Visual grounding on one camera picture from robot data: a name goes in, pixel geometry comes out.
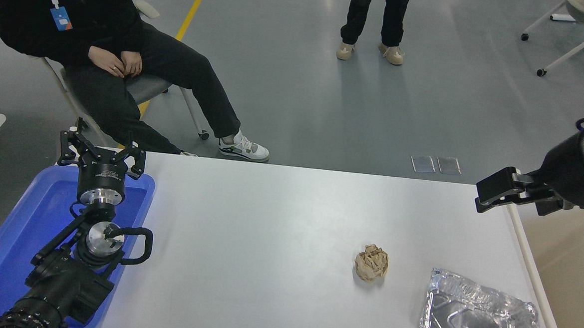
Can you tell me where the standing person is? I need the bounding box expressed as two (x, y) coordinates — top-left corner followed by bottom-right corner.
(335, 0), (412, 66)

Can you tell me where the seated person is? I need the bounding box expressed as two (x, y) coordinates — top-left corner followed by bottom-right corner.
(0, 0), (279, 163)

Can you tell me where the seated person's right hand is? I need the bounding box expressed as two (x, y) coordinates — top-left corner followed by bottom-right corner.
(87, 45), (129, 79)

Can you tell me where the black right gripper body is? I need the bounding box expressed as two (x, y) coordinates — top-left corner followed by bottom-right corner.
(534, 130), (584, 210)

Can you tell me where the large pale bin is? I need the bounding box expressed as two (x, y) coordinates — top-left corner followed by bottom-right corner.
(499, 196), (584, 328)

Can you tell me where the seated person's left hand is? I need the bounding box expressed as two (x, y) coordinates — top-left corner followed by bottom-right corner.
(119, 50), (144, 79)

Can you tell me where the crumpled silver foil tray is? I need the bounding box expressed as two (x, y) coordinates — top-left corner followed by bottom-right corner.
(418, 267), (547, 328)

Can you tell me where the clear floor plate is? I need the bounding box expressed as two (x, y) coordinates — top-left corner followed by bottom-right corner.
(436, 157), (463, 175)
(411, 155), (437, 174)

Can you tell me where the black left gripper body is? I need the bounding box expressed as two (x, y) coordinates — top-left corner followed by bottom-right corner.
(76, 159), (128, 196)

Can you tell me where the blue badge with lanyard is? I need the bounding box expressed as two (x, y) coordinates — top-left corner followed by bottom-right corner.
(21, 0), (75, 32)

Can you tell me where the blue plastic tray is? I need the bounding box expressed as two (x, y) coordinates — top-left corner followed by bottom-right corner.
(0, 163), (156, 328)

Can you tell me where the crumpled tan paper ball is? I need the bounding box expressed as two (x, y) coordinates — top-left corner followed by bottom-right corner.
(353, 243), (390, 284)

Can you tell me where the grey chair with white frame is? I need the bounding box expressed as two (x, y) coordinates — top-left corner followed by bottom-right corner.
(26, 0), (218, 153)

